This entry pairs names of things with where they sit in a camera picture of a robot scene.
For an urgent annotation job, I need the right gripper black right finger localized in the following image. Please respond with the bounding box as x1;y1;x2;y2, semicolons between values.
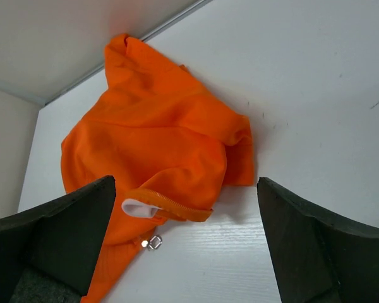
256;177;379;302

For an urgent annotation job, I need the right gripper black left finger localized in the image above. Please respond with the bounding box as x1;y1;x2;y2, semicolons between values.
0;175;116;302

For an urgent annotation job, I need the orange jacket with pink lining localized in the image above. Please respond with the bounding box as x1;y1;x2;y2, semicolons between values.
61;34;255;302

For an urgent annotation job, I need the silver zipper pull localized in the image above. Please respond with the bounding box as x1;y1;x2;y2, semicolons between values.
141;235;163;251

